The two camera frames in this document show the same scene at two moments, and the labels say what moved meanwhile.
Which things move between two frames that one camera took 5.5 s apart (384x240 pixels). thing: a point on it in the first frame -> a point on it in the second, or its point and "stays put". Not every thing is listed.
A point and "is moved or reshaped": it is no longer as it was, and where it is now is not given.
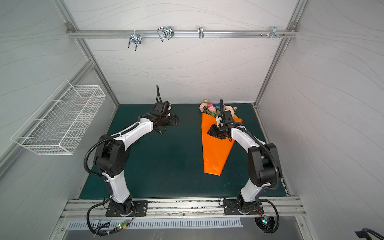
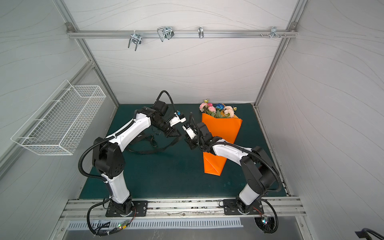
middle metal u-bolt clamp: x=167 y=32 stays put
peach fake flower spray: x=230 y=108 is moved or reshaped
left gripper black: x=173 y=120 -> x=172 y=132
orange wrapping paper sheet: x=216 y=151 stays put
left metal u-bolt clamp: x=136 y=38 stays put
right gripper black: x=215 y=130 -> x=193 y=141
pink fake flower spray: x=203 y=107 stays put
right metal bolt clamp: x=273 y=31 stays put
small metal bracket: x=200 y=31 stays put
